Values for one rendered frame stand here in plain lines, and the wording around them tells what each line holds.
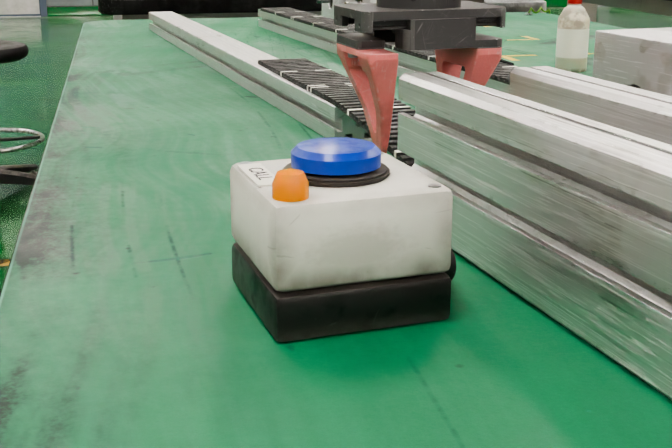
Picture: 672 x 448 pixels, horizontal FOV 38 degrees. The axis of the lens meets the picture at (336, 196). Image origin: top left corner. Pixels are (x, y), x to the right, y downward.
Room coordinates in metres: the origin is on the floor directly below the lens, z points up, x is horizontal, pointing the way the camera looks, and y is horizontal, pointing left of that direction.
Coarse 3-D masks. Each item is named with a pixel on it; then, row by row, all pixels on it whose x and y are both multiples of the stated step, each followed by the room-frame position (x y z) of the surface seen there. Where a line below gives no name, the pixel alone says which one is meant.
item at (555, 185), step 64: (448, 128) 0.52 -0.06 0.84; (512, 128) 0.43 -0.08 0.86; (576, 128) 0.40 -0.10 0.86; (640, 128) 0.46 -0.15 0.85; (512, 192) 0.43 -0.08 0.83; (576, 192) 0.38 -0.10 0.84; (640, 192) 0.34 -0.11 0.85; (512, 256) 0.43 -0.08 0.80; (576, 256) 0.40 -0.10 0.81; (640, 256) 0.34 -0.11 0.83; (576, 320) 0.38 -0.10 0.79; (640, 320) 0.34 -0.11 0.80
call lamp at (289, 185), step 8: (280, 176) 0.38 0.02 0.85; (288, 176) 0.38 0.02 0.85; (296, 176) 0.38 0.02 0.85; (304, 176) 0.38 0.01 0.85; (272, 184) 0.38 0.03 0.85; (280, 184) 0.38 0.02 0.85; (288, 184) 0.38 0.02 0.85; (296, 184) 0.38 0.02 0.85; (304, 184) 0.38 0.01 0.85; (272, 192) 0.38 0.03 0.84; (280, 192) 0.38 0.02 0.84; (288, 192) 0.38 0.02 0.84; (296, 192) 0.38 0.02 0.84; (304, 192) 0.38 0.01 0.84; (280, 200) 0.38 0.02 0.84; (288, 200) 0.38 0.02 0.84; (296, 200) 0.38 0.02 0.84
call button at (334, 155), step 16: (304, 144) 0.42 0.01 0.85; (320, 144) 0.42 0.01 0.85; (336, 144) 0.42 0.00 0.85; (352, 144) 0.42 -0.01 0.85; (368, 144) 0.42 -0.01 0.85; (304, 160) 0.41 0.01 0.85; (320, 160) 0.40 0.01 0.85; (336, 160) 0.40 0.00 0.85; (352, 160) 0.40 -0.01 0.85; (368, 160) 0.41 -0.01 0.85
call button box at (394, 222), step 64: (256, 192) 0.40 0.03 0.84; (320, 192) 0.39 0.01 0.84; (384, 192) 0.39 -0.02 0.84; (448, 192) 0.40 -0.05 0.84; (256, 256) 0.40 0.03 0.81; (320, 256) 0.38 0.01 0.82; (384, 256) 0.39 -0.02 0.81; (448, 256) 0.40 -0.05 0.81; (320, 320) 0.38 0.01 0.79; (384, 320) 0.39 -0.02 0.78
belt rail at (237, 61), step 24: (168, 24) 1.48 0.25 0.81; (192, 24) 1.44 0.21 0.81; (192, 48) 1.31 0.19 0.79; (216, 48) 1.17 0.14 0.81; (240, 48) 1.15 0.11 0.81; (240, 72) 1.08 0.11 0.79; (264, 72) 0.96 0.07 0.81; (264, 96) 0.96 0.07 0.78; (288, 96) 0.90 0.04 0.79; (312, 96) 0.81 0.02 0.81; (312, 120) 0.81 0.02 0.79; (336, 120) 0.76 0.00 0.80
